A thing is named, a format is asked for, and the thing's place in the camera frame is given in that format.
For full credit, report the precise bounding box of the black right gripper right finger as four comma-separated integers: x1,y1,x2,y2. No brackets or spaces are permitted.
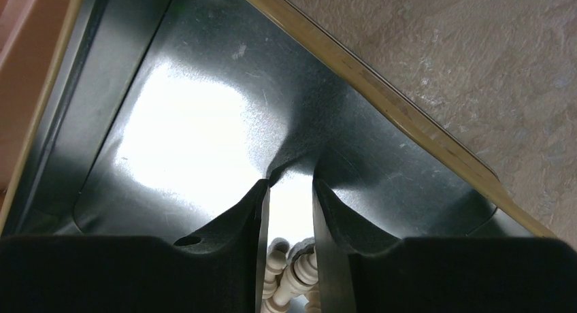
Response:
313,180,576,312

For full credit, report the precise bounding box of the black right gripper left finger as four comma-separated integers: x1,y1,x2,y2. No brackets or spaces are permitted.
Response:
1,180,269,312

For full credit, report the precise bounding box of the light pawn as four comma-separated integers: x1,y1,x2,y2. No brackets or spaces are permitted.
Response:
261,252,318,312

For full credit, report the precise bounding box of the light chess piece in tray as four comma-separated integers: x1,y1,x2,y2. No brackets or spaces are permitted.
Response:
262,237,291,299

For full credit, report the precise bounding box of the yellow rimmed metal tray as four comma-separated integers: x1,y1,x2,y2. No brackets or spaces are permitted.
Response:
1,0,552,242

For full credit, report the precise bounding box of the orange plastic file organizer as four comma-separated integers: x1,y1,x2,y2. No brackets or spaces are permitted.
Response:
1,0,70,193

